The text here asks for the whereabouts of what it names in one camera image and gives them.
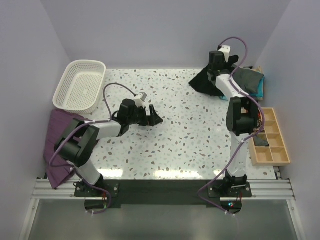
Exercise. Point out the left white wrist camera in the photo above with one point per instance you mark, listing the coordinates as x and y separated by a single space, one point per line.
139 99

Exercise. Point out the black t shirt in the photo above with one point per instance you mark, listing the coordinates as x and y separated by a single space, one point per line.
201 84

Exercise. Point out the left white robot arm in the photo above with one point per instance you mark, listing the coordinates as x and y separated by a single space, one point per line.
79 139

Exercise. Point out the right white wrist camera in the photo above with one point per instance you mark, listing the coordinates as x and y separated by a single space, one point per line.
225 49

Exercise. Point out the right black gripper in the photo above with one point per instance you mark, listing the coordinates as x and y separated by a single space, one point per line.
225 64

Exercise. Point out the purple cloth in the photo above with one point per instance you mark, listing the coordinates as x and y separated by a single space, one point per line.
58 122

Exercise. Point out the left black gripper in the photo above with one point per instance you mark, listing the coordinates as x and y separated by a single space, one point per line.
155 119

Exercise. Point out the wooden compartment tray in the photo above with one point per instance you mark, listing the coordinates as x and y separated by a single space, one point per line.
276 154

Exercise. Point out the red patterned cloth in tray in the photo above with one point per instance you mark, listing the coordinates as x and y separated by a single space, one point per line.
260 123

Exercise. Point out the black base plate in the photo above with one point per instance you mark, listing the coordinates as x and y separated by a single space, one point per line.
116 193

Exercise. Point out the teal folded t shirt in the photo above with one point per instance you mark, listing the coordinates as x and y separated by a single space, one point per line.
260 90

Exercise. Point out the white plastic basket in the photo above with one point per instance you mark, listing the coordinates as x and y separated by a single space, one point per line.
80 87

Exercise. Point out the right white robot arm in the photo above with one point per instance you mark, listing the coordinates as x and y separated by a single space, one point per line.
241 120

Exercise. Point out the grey folded t shirt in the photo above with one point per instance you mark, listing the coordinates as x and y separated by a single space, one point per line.
246 72

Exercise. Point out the grey cloth in tray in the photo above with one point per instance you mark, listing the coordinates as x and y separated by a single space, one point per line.
260 140

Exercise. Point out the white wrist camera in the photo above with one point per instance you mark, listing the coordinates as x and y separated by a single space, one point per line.
139 99
225 49

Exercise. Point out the aluminium rail frame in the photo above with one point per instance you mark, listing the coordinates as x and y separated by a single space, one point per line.
262 189

